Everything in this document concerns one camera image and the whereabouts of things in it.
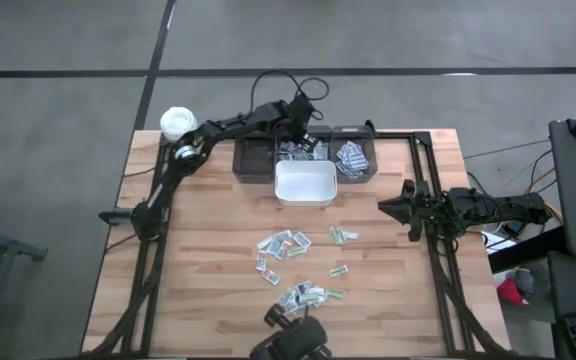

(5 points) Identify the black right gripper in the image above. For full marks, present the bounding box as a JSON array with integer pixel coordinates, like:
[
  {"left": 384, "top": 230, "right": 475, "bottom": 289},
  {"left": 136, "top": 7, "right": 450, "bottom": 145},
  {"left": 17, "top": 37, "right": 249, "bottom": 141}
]
[{"left": 377, "top": 197, "right": 434, "bottom": 243}]

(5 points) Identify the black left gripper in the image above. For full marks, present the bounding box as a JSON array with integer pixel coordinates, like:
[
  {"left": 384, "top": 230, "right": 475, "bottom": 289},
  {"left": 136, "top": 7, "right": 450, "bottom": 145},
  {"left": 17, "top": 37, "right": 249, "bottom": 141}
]
[{"left": 287, "top": 117, "right": 321, "bottom": 153}]

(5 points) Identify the large blue-striped bandage packet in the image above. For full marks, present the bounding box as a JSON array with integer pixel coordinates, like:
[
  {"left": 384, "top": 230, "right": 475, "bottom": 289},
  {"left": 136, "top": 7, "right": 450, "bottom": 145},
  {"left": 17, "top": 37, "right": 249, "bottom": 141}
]
[{"left": 342, "top": 141, "right": 372, "bottom": 170}]

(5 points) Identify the translucent grey plastic bin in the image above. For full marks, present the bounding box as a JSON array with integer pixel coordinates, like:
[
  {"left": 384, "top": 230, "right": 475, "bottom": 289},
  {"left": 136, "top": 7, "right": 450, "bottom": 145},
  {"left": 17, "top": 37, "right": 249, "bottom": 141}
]
[
  {"left": 232, "top": 127, "right": 278, "bottom": 185},
  {"left": 275, "top": 124, "right": 334, "bottom": 164},
  {"left": 331, "top": 124, "right": 380, "bottom": 185}
]

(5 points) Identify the white plastic bin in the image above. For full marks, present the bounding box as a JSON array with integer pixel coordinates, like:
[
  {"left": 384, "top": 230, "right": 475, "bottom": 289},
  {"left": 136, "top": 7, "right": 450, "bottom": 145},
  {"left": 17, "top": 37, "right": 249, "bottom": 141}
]
[{"left": 274, "top": 159, "right": 340, "bottom": 208}]

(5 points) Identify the white paper sheet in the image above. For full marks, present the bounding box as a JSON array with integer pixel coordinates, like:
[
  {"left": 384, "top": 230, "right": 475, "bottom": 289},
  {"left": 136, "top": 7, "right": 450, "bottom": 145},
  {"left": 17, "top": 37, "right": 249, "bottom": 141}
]
[{"left": 482, "top": 230, "right": 518, "bottom": 256}]

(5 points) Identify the black power brick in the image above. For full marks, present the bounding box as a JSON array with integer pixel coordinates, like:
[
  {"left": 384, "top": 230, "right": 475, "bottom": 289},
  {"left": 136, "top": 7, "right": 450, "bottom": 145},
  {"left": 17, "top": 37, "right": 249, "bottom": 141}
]
[{"left": 501, "top": 219, "right": 527, "bottom": 237}]

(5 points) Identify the yellow Lysol wipes canister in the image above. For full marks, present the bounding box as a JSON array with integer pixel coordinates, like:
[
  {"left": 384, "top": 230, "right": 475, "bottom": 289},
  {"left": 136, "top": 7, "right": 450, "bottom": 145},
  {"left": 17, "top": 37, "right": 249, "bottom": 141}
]
[{"left": 159, "top": 105, "right": 200, "bottom": 144}]

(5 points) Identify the black desk leg beam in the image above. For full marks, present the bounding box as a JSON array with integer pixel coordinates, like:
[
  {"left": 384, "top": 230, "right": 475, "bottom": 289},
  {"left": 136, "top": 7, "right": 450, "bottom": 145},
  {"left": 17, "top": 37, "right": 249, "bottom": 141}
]
[{"left": 487, "top": 238, "right": 562, "bottom": 274}]

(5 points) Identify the red cloth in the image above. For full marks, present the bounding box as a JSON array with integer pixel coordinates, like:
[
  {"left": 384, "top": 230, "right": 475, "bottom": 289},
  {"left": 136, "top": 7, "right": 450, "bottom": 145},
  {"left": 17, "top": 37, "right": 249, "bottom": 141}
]
[{"left": 496, "top": 278, "right": 529, "bottom": 308}]

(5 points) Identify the grey cloth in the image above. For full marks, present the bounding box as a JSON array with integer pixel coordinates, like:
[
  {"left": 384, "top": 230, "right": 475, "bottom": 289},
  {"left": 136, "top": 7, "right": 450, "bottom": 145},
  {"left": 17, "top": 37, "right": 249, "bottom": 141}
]
[{"left": 514, "top": 268, "right": 537, "bottom": 298}]

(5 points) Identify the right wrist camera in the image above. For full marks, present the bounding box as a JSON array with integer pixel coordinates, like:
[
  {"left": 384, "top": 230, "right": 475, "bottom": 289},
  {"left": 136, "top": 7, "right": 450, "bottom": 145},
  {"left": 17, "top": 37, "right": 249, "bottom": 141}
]
[{"left": 400, "top": 178, "right": 432, "bottom": 200}]

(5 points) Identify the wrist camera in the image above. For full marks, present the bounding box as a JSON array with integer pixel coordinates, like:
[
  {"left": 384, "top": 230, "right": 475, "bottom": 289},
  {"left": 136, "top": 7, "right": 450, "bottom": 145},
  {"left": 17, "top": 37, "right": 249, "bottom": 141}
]
[
  {"left": 400, "top": 178, "right": 432, "bottom": 200},
  {"left": 290, "top": 94, "right": 319, "bottom": 121}
]

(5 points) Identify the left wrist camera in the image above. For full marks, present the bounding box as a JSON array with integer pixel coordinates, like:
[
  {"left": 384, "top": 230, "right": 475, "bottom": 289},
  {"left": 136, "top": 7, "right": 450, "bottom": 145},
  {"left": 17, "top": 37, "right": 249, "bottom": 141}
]
[{"left": 290, "top": 94, "right": 319, "bottom": 121}]

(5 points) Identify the black aluminium table frame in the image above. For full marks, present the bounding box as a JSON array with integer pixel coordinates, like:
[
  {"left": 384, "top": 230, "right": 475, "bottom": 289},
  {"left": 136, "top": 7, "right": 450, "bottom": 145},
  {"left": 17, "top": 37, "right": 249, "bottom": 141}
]
[{"left": 81, "top": 130, "right": 517, "bottom": 359}]

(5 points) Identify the black floor cable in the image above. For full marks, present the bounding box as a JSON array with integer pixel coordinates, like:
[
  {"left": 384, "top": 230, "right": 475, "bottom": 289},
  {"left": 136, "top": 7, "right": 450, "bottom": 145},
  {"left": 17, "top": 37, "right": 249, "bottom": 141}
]
[{"left": 462, "top": 138, "right": 554, "bottom": 201}]

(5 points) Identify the yellow floor cable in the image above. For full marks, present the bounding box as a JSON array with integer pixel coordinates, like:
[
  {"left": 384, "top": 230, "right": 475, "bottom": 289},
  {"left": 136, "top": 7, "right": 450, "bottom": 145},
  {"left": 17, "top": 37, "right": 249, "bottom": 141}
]
[{"left": 527, "top": 167, "right": 565, "bottom": 224}]

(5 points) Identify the black clamp handle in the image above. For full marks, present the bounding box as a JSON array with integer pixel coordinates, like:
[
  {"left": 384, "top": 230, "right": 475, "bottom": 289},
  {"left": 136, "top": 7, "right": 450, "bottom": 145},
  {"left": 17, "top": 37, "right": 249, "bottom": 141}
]
[{"left": 98, "top": 209, "right": 135, "bottom": 224}]

